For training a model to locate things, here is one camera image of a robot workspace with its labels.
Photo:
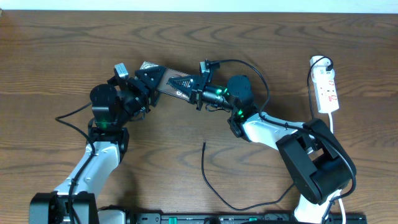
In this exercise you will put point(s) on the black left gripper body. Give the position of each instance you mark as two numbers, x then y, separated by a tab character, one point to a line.
135	100

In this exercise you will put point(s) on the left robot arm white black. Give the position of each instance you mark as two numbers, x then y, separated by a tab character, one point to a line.
113	104

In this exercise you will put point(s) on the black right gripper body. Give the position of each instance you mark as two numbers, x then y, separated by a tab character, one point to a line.
208	94

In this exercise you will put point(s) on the white power strip, red switches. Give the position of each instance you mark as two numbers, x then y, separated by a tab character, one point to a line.
322	75

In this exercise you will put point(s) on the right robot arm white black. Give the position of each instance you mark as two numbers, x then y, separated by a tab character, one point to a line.
320	168

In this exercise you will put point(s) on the Galaxy smartphone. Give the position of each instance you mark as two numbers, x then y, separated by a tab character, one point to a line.
169	73

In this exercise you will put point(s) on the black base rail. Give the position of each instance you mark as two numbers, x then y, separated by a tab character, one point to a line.
156	218

